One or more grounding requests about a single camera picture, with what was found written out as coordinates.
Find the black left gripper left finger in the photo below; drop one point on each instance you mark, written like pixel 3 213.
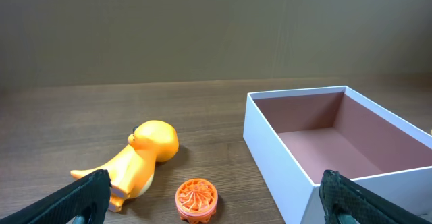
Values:
pixel 84 201

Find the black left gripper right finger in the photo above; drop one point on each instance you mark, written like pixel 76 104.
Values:
pixel 345 202

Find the white box with pink interior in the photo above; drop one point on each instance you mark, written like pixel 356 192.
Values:
pixel 296 135

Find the orange dinosaur toy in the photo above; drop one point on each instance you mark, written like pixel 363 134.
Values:
pixel 132 170

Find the orange round spinner toy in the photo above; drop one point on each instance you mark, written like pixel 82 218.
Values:
pixel 196 201

